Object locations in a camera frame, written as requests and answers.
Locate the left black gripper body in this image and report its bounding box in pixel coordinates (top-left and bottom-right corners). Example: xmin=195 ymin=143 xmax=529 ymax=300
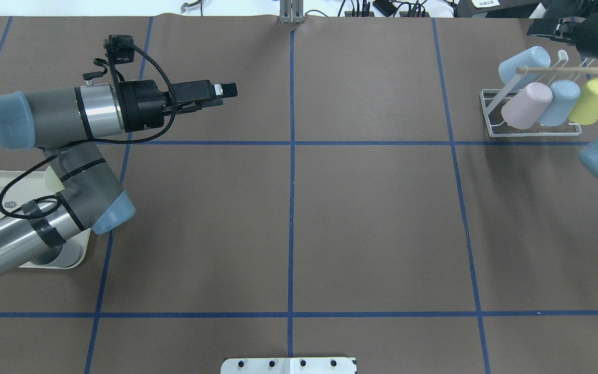
xmin=119 ymin=79 xmax=214 ymax=132

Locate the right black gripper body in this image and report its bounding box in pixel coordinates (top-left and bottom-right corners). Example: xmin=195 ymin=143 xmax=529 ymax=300
xmin=553 ymin=14 xmax=598 ymax=59

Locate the yellow plastic cup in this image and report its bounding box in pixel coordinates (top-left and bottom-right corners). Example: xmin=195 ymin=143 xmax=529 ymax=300
xmin=567 ymin=78 xmax=598 ymax=125

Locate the light blue plastic cup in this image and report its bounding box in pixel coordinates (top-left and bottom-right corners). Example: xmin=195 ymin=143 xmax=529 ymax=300
xmin=538 ymin=79 xmax=580 ymax=127

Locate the pink plastic cup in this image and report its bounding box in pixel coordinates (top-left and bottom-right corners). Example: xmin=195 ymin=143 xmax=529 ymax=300
xmin=501 ymin=82 xmax=553 ymax=130

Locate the grey plastic cup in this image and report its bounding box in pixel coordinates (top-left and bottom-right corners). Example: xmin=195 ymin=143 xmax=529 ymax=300
xmin=30 ymin=242 xmax=86 ymax=269

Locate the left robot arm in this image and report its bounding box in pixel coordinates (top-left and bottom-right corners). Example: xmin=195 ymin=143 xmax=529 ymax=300
xmin=0 ymin=79 xmax=238 ymax=276

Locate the pale green plastic cup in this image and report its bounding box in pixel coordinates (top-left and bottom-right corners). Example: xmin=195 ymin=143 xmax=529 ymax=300
xmin=43 ymin=166 xmax=65 ymax=193

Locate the white wire cup rack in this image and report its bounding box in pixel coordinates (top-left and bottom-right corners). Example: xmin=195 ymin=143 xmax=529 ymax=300
xmin=479 ymin=50 xmax=598 ymax=138

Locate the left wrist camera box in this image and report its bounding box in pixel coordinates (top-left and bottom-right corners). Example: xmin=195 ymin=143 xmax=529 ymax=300
xmin=104 ymin=35 xmax=135 ymax=65

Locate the aluminium frame post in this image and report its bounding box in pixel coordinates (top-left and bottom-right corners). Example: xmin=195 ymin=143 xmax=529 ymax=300
xmin=279 ymin=0 xmax=305 ymax=24

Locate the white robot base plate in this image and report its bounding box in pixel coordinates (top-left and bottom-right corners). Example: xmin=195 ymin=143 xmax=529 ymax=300
xmin=219 ymin=357 xmax=358 ymax=373

